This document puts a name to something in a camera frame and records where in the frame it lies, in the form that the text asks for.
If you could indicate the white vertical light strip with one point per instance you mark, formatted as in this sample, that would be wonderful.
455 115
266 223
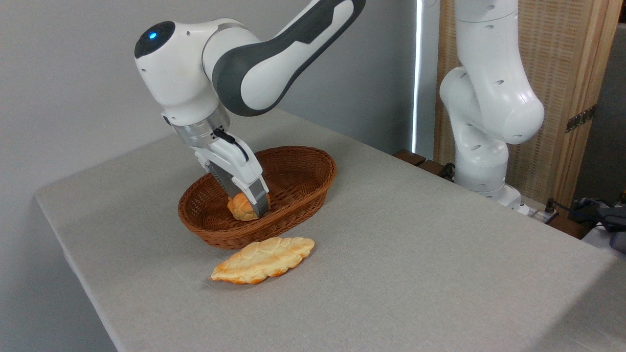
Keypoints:
417 73

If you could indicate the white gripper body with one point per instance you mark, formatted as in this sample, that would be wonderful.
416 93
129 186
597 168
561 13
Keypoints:
234 164

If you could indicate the brown oval wicker basket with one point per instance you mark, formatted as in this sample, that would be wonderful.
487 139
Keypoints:
293 186

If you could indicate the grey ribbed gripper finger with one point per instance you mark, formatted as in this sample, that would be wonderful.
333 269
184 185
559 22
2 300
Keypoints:
258 198
227 185

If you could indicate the dark blue grey bag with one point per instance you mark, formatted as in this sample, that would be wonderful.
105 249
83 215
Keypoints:
606 217

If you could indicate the dark metal hinge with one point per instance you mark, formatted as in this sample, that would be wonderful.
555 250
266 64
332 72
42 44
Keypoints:
581 119

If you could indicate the round orange bread bun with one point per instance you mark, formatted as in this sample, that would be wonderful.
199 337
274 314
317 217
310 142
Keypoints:
239 208

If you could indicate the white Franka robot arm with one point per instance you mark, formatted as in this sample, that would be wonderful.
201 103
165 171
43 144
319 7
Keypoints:
186 73

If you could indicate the wooden woven screen panel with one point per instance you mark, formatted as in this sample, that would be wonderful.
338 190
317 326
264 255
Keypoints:
557 63

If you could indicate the black power plug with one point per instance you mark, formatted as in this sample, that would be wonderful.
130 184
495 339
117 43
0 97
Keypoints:
550 208

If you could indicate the long flat braided bread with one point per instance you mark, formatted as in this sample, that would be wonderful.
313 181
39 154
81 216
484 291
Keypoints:
264 259

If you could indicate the grey tablecloth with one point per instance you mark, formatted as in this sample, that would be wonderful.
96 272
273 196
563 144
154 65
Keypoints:
391 269

